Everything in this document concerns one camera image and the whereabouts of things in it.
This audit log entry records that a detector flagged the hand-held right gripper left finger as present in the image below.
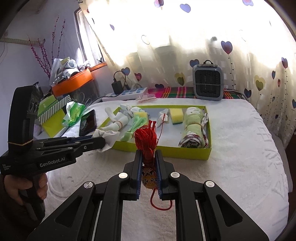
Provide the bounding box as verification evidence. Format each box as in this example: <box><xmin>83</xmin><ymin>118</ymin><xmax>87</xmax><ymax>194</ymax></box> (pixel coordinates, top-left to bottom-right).
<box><xmin>26</xmin><ymin>149</ymin><xmax>143</xmax><ymax>241</ymax></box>

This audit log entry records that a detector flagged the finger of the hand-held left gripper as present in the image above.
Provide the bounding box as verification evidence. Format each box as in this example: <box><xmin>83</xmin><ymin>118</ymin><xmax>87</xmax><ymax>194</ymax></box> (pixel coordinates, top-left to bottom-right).
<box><xmin>43</xmin><ymin>137</ymin><xmax>106</xmax><ymax>157</ymax></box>
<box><xmin>35</xmin><ymin>136</ymin><xmax>93</xmax><ymax>147</ymax></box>

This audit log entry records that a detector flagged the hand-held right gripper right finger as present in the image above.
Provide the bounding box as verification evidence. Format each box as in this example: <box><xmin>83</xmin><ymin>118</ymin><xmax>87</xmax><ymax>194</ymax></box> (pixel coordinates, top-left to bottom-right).
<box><xmin>154</xmin><ymin>149</ymin><xmax>270</xmax><ymax>241</ymax></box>

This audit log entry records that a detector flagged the white sock bundle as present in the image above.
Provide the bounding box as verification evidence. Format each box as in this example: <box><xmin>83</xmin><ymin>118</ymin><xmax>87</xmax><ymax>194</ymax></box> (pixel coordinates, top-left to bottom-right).
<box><xmin>98</xmin><ymin>107</ymin><xmax>130</xmax><ymax>132</ymax></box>

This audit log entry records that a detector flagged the red tassel mask ornament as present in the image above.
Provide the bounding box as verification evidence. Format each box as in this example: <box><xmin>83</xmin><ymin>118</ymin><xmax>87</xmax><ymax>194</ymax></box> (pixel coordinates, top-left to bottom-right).
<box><xmin>134</xmin><ymin>114</ymin><xmax>174</xmax><ymax>211</ymax></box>

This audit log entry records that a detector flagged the white blue sock ball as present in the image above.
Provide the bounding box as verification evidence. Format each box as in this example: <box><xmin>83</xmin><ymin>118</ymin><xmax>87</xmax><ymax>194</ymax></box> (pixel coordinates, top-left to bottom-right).
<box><xmin>120</xmin><ymin>104</ymin><xmax>145</xmax><ymax>117</ymax></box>

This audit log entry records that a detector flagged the green towel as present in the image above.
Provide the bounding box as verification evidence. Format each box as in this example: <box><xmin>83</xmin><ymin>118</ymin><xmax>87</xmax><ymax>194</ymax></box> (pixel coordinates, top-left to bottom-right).
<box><xmin>178</xmin><ymin>107</ymin><xmax>210</xmax><ymax>148</ymax></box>

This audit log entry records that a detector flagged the large yellow sponge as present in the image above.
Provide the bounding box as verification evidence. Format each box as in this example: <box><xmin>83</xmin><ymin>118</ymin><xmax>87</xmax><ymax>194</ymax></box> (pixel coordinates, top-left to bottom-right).
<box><xmin>170</xmin><ymin>108</ymin><xmax>184</xmax><ymax>126</ymax></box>

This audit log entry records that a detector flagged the person's left hand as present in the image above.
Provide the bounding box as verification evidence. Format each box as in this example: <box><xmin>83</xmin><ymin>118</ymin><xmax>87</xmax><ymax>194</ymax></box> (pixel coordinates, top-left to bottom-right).
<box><xmin>3</xmin><ymin>173</ymin><xmax>48</xmax><ymax>206</ymax></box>

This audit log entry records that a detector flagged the black smartphone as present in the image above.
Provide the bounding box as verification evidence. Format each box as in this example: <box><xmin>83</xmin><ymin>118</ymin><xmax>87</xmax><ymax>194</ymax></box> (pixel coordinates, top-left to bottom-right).
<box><xmin>79</xmin><ymin>109</ymin><xmax>97</xmax><ymax>137</ymax></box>

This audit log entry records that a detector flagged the green plastic bag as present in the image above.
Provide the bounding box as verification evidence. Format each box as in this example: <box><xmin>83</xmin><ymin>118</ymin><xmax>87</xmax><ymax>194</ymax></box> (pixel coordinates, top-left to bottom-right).
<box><xmin>62</xmin><ymin>101</ymin><xmax>86</xmax><ymax>127</ymax></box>

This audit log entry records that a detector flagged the lime green box lid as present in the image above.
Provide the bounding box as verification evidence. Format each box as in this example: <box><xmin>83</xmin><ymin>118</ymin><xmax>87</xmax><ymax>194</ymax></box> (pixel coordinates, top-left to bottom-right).
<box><xmin>42</xmin><ymin>108</ymin><xmax>68</xmax><ymax>138</ymax></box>

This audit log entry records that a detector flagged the striped lime box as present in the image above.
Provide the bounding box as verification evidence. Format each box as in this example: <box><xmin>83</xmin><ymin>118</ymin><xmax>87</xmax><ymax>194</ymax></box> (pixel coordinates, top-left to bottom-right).
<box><xmin>37</xmin><ymin>95</ymin><xmax>73</xmax><ymax>124</ymax></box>

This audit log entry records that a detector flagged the orange shelf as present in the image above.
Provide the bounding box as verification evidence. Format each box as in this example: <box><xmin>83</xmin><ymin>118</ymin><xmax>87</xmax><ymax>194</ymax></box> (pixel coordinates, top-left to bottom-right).
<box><xmin>51</xmin><ymin>69</ymin><xmax>93</xmax><ymax>97</ymax></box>

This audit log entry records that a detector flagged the black power adapter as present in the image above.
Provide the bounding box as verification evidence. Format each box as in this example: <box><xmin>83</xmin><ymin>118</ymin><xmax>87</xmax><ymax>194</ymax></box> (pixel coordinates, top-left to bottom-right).
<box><xmin>112</xmin><ymin>80</ymin><xmax>124</xmax><ymax>95</ymax></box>

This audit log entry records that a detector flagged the dark jar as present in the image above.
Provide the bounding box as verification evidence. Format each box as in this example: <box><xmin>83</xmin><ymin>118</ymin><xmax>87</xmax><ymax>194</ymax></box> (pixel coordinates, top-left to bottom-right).
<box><xmin>32</xmin><ymin>81</ymin><xmax>45</xmax><ymax>98</ymax></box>

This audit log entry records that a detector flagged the white power strip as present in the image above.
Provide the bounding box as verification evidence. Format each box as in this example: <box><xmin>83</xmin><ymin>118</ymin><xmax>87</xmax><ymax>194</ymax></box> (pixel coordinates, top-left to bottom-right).
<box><xmin>102</xmin><ymin>87</ymin><xmax>148</xmax><ymax>102</ymax></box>

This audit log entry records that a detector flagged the pink white packet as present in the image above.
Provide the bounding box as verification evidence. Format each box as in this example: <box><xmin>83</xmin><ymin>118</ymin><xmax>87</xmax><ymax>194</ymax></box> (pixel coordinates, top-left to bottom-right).
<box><xmin>136</xmin><ymin>94</ymin><xmax>157</xmax><ymax>103</ymax></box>

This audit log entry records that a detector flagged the pile of papers and cloths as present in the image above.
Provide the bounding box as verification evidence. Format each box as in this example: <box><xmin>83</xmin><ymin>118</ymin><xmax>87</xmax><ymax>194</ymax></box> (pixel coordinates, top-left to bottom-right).
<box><xmin>49</xmin><ymin>56</ymin><xmax>92</xmax><ymax>85</ymax></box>

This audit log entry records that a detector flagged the orange window ledge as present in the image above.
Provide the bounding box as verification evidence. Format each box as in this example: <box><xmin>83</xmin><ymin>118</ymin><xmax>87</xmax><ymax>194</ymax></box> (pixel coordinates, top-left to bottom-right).
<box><xmin>89</xmin><ymin>62</ymin><xmax>107</xmax><ymax>72</ymax></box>

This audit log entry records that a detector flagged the pink branch decoration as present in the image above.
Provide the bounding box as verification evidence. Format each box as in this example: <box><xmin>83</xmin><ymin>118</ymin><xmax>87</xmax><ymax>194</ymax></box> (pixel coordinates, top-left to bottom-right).
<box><xmin>28</xmin><ymin>19</ymin><xmax>65</xmax><ymax>79</ymax></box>

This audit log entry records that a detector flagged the grey portable fan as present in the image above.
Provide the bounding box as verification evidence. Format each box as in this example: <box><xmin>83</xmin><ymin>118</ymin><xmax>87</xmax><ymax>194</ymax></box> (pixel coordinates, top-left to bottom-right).
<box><xmin>192</xmin><ymin>60</ymin><xmax>225</xmax><ymax>101</ymax></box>

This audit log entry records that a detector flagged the bamboo pole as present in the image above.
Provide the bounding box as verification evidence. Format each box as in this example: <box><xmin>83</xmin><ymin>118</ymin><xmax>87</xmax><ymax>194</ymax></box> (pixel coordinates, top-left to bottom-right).
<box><xmin>0</xmin><ymin>37</ymin><xmax>46</xmax><ymax>45</ymax></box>

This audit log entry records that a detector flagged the heart print curtain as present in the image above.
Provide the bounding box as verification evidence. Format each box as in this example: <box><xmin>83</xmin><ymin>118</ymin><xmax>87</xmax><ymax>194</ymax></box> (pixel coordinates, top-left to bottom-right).
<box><xmin>80</xmin><ymin>0</ymin><xmax>296</xmax><ymax>149</ymax></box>

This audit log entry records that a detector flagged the window frame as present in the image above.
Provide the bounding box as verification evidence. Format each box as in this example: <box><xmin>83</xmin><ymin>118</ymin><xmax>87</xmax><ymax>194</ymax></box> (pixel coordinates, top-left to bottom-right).
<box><xmin>74</xmin><ymin>7</ymin><xmax>108</xmax><ymax>67</ymax></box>

